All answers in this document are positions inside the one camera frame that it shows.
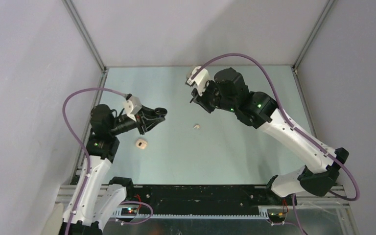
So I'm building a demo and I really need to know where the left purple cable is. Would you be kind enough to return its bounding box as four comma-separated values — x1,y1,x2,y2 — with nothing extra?
62,87,132,235

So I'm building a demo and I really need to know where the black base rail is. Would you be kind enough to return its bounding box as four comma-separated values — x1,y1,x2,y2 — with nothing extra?
127,185,294,216

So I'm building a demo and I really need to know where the black earbud charging case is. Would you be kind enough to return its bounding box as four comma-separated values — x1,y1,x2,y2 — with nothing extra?
154,107,167,118

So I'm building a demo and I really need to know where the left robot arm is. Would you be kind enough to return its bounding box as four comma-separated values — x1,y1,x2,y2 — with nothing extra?
59,104,167,235

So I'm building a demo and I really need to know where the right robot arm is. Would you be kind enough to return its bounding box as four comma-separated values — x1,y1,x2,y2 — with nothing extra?
186,67,349,205

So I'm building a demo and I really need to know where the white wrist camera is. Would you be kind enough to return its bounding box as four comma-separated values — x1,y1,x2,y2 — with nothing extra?
122,94,142,117
185,66,211,96

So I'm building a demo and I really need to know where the white earbud charging case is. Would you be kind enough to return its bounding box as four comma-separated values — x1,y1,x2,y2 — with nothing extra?
135,139,148,149

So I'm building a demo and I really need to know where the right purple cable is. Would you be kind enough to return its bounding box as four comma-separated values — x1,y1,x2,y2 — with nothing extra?
189,53,360,202

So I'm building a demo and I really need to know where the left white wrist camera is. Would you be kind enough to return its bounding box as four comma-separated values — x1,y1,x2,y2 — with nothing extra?
122,94,142,117

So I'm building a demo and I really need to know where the purple cable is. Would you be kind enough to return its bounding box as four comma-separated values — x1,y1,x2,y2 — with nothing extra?
189,53,360,202
62,87,132,235

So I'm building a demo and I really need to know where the aluminium frame rail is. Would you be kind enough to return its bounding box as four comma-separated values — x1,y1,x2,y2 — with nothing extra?
55,184,351,221

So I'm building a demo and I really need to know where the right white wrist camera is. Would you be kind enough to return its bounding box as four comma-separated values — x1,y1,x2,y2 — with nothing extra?
185,66,211,96

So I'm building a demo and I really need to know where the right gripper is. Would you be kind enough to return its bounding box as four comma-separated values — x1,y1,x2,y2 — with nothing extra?
192,77,237,113

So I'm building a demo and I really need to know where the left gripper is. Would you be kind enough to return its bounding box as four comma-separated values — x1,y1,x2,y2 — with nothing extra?
109,104,165,136

